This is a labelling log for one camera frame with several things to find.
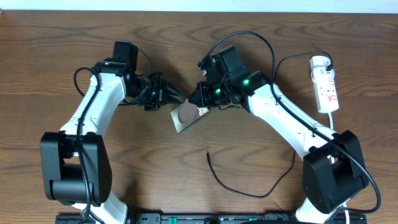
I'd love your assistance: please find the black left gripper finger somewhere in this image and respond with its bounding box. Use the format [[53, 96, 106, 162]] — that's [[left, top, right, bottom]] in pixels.
[[161, 80, 183, 96], [161, 95, 183, 106]]

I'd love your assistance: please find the black charger cable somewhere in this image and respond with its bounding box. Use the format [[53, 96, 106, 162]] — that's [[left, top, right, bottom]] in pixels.
[[206, 51, 334, 199]]

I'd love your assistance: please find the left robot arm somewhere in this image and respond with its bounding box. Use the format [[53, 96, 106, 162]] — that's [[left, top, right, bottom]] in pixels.
[[40, 58, 183, 223]]

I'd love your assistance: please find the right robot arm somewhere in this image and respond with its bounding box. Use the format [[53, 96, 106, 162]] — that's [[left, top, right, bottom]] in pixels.
[[171, 67, 370, 223]]

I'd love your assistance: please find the white charger plug adapter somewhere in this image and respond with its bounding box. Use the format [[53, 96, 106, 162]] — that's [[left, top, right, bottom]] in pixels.
[[310, 55, 333, 71]]

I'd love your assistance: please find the white power strip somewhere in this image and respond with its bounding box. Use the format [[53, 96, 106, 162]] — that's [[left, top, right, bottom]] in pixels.
[[311, 67, 339, 114]]

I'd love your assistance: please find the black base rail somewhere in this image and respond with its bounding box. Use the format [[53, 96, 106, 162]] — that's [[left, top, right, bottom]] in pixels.
[[55, 213, 368, 224]]

